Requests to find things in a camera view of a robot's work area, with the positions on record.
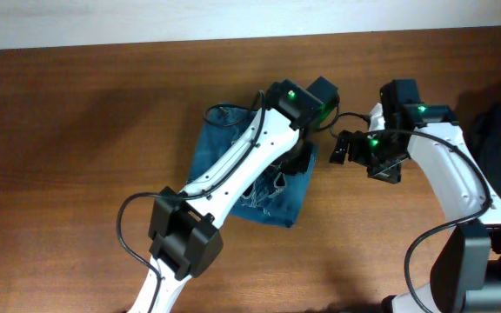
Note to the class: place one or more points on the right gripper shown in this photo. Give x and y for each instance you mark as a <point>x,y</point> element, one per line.
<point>390,172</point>

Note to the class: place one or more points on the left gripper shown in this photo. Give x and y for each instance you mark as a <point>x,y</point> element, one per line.
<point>300,165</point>

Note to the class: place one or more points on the blue denim jeans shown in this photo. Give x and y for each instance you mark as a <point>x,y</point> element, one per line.
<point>274,198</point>

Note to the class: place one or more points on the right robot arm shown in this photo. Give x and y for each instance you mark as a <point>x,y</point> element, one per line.
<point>466,277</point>

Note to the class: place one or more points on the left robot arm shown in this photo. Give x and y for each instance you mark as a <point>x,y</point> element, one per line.
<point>185,225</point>

